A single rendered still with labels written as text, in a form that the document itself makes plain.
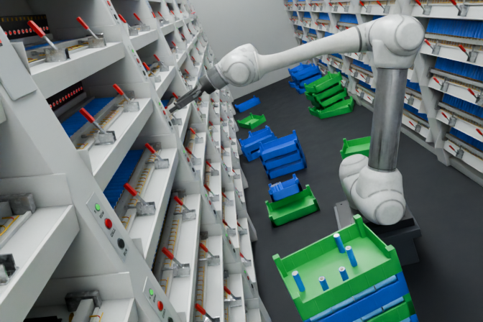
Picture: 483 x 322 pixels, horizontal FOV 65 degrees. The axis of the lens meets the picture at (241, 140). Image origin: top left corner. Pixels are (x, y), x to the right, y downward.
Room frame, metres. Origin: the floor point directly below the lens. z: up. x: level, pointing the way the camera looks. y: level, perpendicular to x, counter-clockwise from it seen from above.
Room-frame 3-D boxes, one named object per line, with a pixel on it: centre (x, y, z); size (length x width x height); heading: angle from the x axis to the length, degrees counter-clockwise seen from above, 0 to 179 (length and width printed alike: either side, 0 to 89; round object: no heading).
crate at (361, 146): (2.41, -0.78, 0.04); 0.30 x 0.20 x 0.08; 60
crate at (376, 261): (0.89, -0.10, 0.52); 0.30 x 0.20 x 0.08; 94
